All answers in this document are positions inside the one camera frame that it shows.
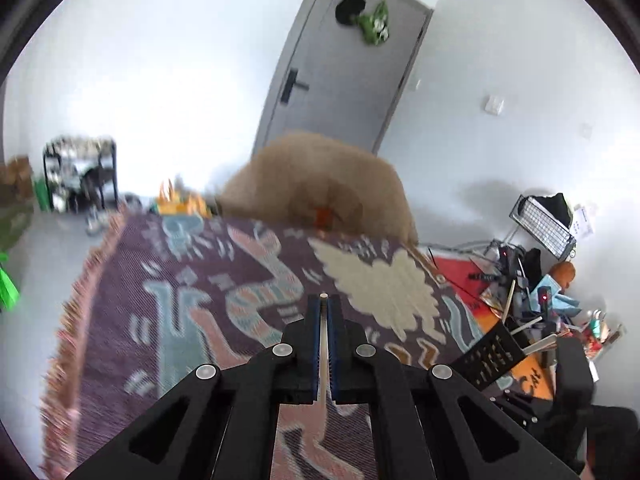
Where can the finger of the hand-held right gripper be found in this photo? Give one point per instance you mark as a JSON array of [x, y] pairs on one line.
[[520, 407]]

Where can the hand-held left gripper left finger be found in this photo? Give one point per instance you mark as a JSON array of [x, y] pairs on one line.
[[314, 345]]

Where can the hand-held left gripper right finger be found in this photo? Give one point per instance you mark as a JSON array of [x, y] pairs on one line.
[[336, 347]]

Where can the wooden chopstick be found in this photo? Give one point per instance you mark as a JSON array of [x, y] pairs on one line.
[[540, 343], [508, 300], [527, 325], [325, 340]]

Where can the black slotted utensil basket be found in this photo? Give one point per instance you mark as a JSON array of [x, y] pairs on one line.
[[487, 360]]

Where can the person's right forearm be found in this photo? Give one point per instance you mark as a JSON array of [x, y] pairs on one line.
[[617, 440]]

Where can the blue box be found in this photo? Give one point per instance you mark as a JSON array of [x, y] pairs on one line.
[[557, 302]]

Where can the orange plush toy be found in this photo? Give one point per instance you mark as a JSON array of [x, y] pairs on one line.
[[565, 274]]

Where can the orange pillow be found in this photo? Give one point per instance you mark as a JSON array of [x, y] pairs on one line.
[[323, 216]]

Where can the black electronic device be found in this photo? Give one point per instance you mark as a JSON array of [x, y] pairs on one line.
[[507, 262]]

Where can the white paper sheet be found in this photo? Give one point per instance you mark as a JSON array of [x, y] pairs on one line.
[[583, 220]]

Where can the printed blanket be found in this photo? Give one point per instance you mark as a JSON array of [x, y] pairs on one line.
[[150, 360]]

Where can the black cloth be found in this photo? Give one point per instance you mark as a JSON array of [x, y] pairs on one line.
[[556, 207]]

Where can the yellow orange toy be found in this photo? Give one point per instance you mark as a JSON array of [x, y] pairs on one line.
[[175, 205]]

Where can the grey door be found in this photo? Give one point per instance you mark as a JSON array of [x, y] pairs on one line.
[[340, 85]]

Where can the black metal rack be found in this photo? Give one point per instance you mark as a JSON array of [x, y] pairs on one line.
[[75, 160]]

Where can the green bag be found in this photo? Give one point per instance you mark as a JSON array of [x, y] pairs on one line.
[[42, 194]]

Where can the bright green plastic object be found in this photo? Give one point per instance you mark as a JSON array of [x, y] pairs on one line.
[[7, 290]]

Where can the cardboard box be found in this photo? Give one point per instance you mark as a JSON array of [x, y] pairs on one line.
[[17, 175]]

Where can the white wall switch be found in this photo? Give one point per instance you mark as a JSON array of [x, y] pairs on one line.
[[493, 105]]

